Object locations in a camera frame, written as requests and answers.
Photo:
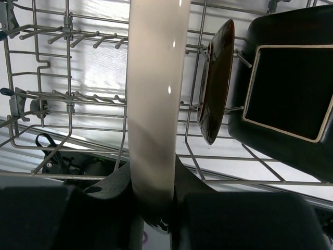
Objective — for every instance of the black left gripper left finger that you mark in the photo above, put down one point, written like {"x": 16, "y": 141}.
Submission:
{"x": 103, "y": 216}

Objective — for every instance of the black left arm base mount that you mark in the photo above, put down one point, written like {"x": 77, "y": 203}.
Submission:
{"x": 77, "y": 163}

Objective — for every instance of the cream green round plate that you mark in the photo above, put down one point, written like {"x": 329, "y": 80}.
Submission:
{"x": 157, "y": 41}

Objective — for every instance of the black square floral plate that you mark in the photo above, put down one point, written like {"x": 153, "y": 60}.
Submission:
{"x": 283, "y": 100}

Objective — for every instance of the red round floral plate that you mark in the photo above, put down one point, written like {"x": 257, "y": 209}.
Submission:
{"x": 215, "y": 81}

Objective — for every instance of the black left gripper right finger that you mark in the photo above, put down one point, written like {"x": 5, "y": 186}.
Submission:
{"x": 207, "y": 219}

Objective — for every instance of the grey wire dish rack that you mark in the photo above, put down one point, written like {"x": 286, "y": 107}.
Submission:
{"x": 74, "y": 57}

